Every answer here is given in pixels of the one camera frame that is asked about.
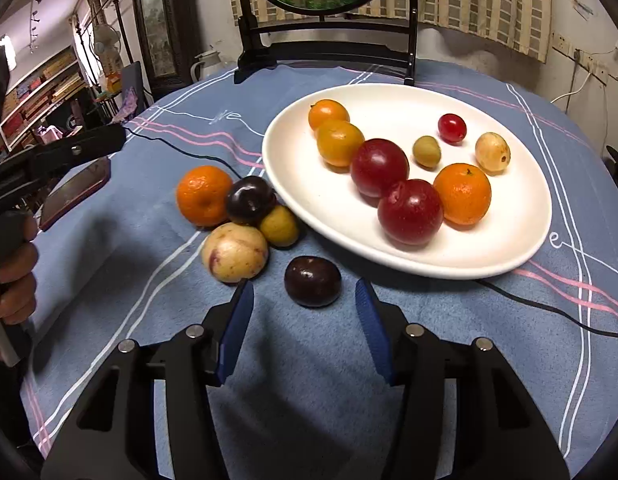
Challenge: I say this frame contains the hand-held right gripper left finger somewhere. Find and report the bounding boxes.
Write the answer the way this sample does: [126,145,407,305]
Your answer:
[42,277,255,480]

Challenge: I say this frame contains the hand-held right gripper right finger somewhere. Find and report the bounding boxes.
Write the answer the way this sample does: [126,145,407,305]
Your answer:
[355,277,570,480]

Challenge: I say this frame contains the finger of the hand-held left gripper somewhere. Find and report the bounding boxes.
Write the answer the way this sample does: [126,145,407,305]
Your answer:
[29,124,127,177]

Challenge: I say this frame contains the dark purple plum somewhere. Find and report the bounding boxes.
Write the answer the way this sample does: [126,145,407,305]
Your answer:
[283,256,342,308]
[225,175,277,226]

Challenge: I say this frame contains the red plum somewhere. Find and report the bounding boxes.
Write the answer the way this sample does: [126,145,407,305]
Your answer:
[377,179,445,246]
[350,138,410,199]

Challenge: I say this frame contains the white oval plate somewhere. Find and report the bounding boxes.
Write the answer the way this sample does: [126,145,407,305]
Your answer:
[261,84,553,281]

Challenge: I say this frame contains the bright orange mandarin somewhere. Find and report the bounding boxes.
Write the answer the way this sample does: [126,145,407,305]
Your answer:
[433,163,492,226]
[176,165,234,227]

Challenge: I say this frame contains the small green fruit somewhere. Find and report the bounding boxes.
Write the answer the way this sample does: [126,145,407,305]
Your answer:
[412,135,442,169]

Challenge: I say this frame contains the yellow-orange mandarin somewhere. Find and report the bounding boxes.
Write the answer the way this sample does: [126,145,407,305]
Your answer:
[316,119,366,168]
[308,99,351,132]

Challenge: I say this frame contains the small pale yellow fruit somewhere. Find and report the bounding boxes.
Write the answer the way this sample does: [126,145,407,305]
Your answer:
[475,132,511,175]

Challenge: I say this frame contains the small red round fruit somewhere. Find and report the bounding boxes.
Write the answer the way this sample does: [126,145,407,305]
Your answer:
[437,113,467,143]

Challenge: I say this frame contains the person's left hand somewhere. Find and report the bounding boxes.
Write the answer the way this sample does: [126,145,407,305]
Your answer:
[0,230,40,329]

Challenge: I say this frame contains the purple cloth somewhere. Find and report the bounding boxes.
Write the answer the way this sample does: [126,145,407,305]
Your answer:
[112,87,140,123]

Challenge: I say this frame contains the bookshelf with books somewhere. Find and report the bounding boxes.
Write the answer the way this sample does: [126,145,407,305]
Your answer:
[0,47,85,151]

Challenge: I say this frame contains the pale yellow striped melon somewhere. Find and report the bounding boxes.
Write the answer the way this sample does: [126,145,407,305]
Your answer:
[201,222,269,284]

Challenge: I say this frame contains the dark chair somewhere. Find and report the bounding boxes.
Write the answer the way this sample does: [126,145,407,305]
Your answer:
[120,61,152,111]

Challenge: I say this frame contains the blue striped tablecloth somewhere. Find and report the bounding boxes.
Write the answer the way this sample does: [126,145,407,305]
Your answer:
[19,57,618,480]

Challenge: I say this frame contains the white standing fan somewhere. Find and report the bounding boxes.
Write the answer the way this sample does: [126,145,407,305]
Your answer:
[92,24,122,73]

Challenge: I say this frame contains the yellow-green fruit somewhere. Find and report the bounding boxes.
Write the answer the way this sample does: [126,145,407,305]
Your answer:
[258,205,300,248]

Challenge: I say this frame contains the ceiling track lights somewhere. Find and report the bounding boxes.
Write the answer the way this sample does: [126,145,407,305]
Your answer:
[28,0,42,53]

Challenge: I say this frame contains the dark wooden coat stand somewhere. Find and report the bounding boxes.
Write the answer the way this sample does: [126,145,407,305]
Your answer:
[106,0,127,66]

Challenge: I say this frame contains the white jug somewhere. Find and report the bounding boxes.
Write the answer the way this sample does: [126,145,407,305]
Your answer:
[190,50,224,82]

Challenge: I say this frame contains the dark wooden framed panel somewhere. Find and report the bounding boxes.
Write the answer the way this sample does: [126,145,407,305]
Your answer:
[129,0,200,96]

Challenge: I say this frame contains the beige checked curtain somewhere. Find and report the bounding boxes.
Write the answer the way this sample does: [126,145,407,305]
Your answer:
[224,0,552,63]

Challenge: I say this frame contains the thin black cable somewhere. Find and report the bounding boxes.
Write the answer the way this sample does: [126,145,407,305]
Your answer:
[123,126,618,342]

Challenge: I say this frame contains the white power cable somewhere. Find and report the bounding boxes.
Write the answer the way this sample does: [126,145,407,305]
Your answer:
[549,67,594,113]

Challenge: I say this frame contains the white wall sockets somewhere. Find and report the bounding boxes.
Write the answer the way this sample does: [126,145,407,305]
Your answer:
[551,32,618,81]

